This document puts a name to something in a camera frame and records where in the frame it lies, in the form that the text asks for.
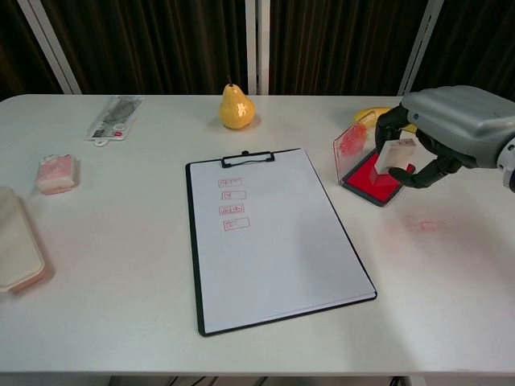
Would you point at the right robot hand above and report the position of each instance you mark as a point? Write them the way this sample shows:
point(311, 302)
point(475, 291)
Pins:
point(454, 120)

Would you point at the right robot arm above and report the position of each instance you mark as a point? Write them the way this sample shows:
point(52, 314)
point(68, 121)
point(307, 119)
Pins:
point(509, 165)

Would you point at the black clipboard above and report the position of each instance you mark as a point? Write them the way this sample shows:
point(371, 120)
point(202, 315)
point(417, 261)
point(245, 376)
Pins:
point(195, 257)

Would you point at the yellow banana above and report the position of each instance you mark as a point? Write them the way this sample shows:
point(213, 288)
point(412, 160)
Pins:
point(368, 113)

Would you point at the red ink pad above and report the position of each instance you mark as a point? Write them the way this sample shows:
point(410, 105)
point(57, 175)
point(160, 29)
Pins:
point(362, 187)

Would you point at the yellow pear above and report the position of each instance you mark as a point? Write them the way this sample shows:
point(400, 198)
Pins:
point(236, 110)

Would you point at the white paper sheet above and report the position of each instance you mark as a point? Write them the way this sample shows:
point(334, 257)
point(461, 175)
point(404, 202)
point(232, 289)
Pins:
point(277, 249)

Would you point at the dark brown curtain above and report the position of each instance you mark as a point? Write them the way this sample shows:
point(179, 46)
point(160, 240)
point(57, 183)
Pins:
point(161, 40)

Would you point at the clear plastic retail packet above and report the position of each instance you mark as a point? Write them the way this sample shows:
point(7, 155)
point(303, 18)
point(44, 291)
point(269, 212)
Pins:
point(114, 118)

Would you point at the pink wrapped snack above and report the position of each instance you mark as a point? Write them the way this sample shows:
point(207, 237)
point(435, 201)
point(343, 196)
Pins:
point(56, 175)

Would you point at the beige oblong case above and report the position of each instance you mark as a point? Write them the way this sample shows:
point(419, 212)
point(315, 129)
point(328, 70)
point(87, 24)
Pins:
point(16, 245)

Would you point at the white slanted frame post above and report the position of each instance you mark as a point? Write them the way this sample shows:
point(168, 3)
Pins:
point(420, 44)
point(50, 46)

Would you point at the white vertical frame post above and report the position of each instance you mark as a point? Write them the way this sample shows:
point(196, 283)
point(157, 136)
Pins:
point(257, 44)

